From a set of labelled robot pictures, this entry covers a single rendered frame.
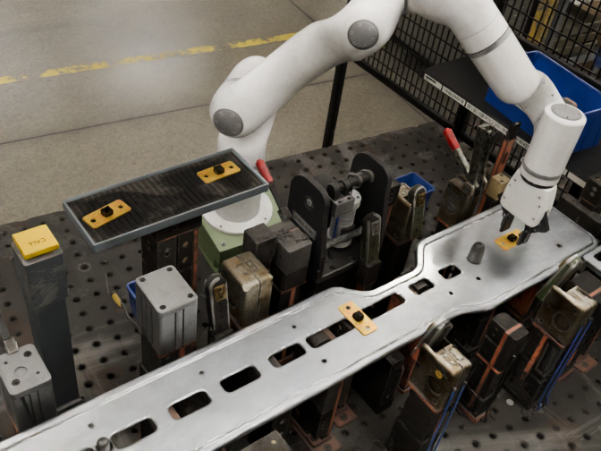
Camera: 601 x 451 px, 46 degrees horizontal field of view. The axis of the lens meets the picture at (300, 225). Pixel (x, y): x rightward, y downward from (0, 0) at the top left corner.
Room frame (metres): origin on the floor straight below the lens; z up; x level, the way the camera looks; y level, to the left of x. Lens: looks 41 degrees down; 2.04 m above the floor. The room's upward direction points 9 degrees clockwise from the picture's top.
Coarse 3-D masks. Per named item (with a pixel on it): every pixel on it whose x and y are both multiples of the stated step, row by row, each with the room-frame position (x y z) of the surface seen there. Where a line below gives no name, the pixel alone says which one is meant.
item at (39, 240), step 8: (24, 232) 0.87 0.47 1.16; (32, 232) 0.88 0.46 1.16; (40, 232) 0.88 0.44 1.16; (48, 232) 0.88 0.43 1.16; (16, 240) 0.85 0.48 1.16; (24, 240) 0.85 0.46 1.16; (32, 240) 0.86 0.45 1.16; (40, 240) 0.86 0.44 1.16; (48, 240) 0.86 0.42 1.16; (24, 248) 0.83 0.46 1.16; (32, 248) 0.84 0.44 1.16; (40, 248) 0.84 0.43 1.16; (48, 248) 0.85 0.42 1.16; (56, 248) 0.86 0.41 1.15; (24, 256) 0.82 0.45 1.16; (32, 256) 0.83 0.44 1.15
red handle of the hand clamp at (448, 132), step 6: (444, 132) 1.44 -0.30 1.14; (450, 132) 1.44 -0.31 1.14; (450, 138) 1.43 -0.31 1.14; (450, 144) 1.42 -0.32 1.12; (456, 144) 1.42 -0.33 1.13; (456, 150) 1.41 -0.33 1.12; (456, 156) 1.41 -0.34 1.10; (462, 156) 1.41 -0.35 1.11; (462, 162) 1.39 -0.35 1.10; (462, 168) 1.39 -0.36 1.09; (468, 168) 1.39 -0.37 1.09; (468, 174) 1.37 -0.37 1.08
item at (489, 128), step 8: (480, 128) 1.37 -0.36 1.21; (488, 128) 1.39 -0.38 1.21; (480, 136) 1.36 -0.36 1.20; (488, 136) 1.36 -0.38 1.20; (496, 136) 1.35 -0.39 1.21; (480, 144) 1.36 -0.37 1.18; (488, 144) 1.38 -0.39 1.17; (472, 152) 1.37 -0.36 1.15; (480, 152) 1.36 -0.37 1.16; (488, 152) 1.37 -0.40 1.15; (472, 160) 1.36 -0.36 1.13; (480, 160) 1.37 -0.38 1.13; (472, 168) 1.36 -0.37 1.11; (480, 168) 1.37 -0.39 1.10; (472, 176) 1.35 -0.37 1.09; (480, 176) 1.37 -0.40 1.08; (472, 184) 1.35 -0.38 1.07; (480, 184) 1.36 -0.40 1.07
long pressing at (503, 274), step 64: (448, 256) 1.17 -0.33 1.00; (512, 256) 1.21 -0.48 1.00; (320, 320) 0.92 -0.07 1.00; (384, 320) 0.95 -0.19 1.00; (128, 384) 0.71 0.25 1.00; (192, 384) 0.73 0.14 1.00; (256, 384) 0.75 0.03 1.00; (320, 384) 0.78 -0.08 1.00; (0, 448) 0.56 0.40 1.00; (64, 448) 0.58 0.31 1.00; (128, 448) 0.59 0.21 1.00; (192, 448) 0.61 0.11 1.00
